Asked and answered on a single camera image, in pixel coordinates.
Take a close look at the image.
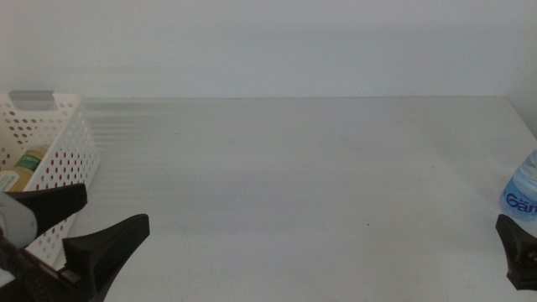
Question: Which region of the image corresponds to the clear bottle with yellow liquid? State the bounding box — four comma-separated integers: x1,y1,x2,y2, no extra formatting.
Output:
0,144,51,193

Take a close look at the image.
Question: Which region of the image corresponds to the water bottle with blue label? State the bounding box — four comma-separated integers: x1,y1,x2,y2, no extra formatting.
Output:
498,149,537,222

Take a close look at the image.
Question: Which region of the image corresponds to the white perforated plastic basket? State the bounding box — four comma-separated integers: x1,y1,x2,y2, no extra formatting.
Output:
0,91,102,269

